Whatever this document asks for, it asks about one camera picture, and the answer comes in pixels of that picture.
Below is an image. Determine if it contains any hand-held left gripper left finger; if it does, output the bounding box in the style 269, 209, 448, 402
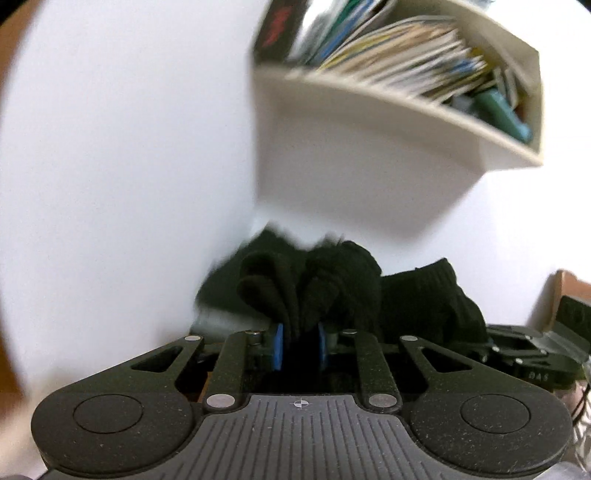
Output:
111, 322, 284, 411

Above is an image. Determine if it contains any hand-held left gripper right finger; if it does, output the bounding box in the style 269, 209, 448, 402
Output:
318, 322, 490, 411

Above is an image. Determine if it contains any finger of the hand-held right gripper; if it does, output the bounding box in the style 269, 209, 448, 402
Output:
466, 344, 546, 370
485, 324, 550, 354

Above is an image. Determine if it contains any black knit sweater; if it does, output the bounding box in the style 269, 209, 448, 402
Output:
238, 239, 490, 384

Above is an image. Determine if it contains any brown cardboard box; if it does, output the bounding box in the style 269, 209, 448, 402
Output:
540, 269, 580, 333

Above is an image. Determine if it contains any dark folded cloth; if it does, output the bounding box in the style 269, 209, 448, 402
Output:
196, 228, 305, 324

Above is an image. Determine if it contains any green bottle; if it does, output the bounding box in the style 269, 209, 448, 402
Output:
471, 88, 534, 144

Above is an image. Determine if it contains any row of books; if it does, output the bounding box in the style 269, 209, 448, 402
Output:
288, 0, 532, 109

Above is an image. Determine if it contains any black red box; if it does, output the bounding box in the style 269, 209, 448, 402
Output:
253, 0, 310, 63

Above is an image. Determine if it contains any cream wall shelf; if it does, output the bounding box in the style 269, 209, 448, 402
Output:
252, 0, 543, 171

